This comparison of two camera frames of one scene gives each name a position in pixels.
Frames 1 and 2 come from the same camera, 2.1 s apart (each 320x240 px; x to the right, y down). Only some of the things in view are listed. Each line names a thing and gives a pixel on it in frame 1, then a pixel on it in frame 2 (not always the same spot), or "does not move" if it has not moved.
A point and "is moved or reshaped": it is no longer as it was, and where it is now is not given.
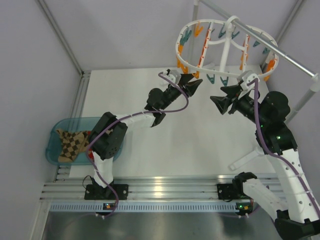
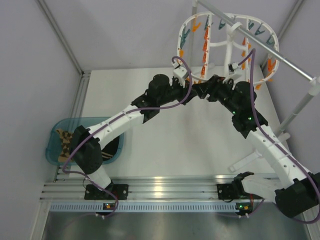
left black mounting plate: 96,192 does not move
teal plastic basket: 72,125 does not move
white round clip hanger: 228,48 is moved or reshaped
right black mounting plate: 225,192 does not move
